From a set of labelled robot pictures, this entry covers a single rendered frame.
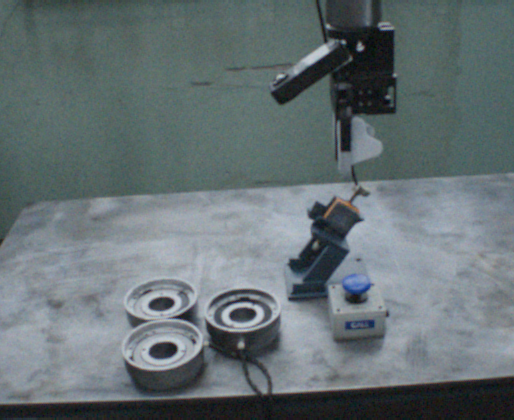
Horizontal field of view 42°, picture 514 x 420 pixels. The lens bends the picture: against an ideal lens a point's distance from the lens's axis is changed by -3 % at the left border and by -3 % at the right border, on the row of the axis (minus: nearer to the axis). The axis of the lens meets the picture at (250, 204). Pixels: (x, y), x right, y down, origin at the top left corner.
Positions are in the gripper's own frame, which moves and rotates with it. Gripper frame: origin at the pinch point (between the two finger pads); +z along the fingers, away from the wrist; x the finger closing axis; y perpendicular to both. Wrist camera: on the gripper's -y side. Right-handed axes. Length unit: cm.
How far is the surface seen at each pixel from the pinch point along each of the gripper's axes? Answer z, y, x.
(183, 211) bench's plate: 18.8, -26.4, 27.0
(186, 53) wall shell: 17, -35, 149
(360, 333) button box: 18.2, 0.8, -14.9
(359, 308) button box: 14.6, 0.7, -14.1
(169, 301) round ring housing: 16.9, -25.7, -6.1
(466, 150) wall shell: 61, 67, 149
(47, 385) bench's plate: 19.0, -40.8, -21.4
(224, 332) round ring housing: 15.5, -17.3, -16.3
